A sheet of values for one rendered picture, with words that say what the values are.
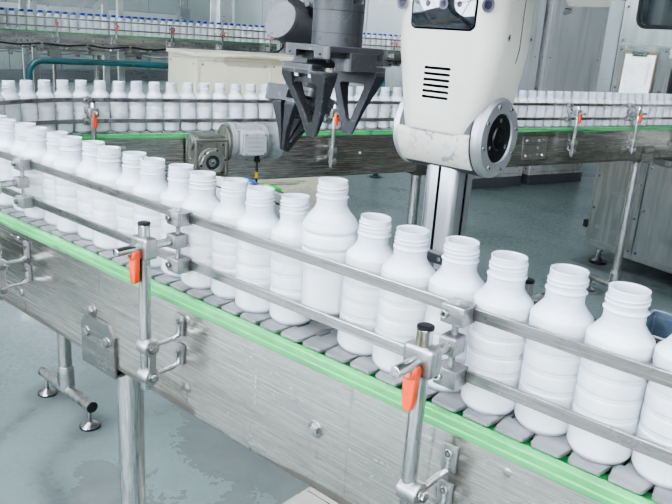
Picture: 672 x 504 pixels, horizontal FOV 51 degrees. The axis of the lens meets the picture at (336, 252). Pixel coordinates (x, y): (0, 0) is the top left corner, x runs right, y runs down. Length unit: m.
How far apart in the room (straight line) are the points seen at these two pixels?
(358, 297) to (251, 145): 1.70
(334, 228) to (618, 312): 0.33
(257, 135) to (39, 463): 1.28
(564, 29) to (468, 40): 6.25
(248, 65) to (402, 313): 4.40
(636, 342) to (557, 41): 6.96
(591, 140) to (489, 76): 2.46
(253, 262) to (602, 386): 0.46
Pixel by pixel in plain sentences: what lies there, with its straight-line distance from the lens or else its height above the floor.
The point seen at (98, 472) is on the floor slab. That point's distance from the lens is 2.46.
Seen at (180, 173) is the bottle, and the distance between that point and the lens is 1.06.
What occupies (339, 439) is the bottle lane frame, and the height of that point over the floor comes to 0.91.
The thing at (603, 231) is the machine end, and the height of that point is 0.24.
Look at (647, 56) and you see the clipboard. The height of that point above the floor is 1.35.
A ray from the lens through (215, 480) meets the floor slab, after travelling 2.38.
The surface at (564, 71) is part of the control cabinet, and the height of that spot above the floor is 1.14.
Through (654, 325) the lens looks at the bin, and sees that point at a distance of 1.34.
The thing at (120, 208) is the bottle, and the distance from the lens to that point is 1.17.
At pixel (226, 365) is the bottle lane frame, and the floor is 0.93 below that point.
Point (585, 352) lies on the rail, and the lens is 0.68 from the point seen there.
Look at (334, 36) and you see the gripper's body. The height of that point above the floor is 1.36.
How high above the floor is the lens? 1.36
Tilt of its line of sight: 17 degrees down
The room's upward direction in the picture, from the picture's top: 4 degrees clockwise
